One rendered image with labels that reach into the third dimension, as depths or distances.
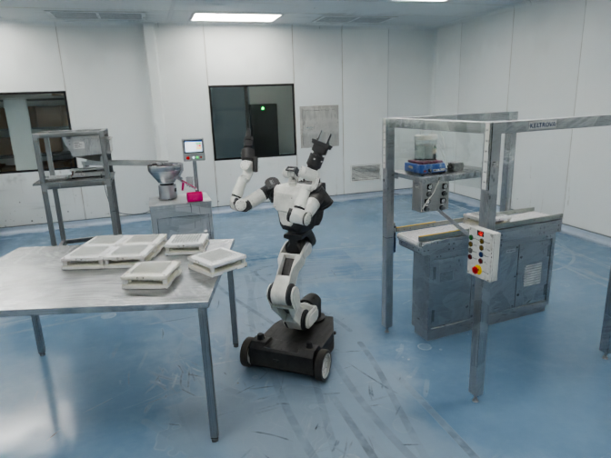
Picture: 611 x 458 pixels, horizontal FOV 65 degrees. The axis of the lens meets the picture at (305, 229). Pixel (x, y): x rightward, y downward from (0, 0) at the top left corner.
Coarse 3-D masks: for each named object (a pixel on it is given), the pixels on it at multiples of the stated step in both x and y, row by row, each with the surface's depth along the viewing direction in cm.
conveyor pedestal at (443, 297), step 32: (416, 256) 349; (448, 256) 341; (512, 256) 367; (544, 256) 380; (416, 288) 355; (448, 288) 349; (512, 288) 375; (544, 288) 388; (416, 320) 360; (448, 320) 356
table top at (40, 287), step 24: (216, 240) 336; (0, 264) 299; (24, 264) 297; (48, 264) 296; (0, 288) 259; (24, 288) 258; (48, 288) 257; (72, 288) 256; (96, 288) 254; (120, 288) 253; (168, 288) 251; (192, 288) 250; (0, 312) 231; (24, 312) 231; (48, 312) 232; (72, 312) 232; (96, 312) 233
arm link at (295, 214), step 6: (300, 192) 276; (306, 192) 276; (300, 198) 275; (306, 198) 277; (294, 204) 277; (300, 204) 274; (306, 204) 278; (288, 210) 278; (294, 210) 275; (300, 210) 274; (288, 216) 278; (294, 216) 276; (300, 216) 274; (294, 222) 279; (300, 222) 276
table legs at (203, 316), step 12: (228, 276) 340; (228, 288) 342; (204, 312) 236; (36, 324) 345; (204, 324) 238; (36, 336) 348; (204, 336) 240; (204, 348) 241; (204, 360) 243; (204, 372) 245; (216, 420) 254; (216, 432) 254
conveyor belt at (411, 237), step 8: (512, 216) 380; (520, 216) 380; (528, 216) 379; (536, 216) 378; (448, 224) 363; (464, 224) 362; (520, 224) 357; (408, 232) 347; (416, 232) 347; (424, 232) 346; (432, 232) 345; (440, 232) 344; (408, 240) 334; (416, 240) 328
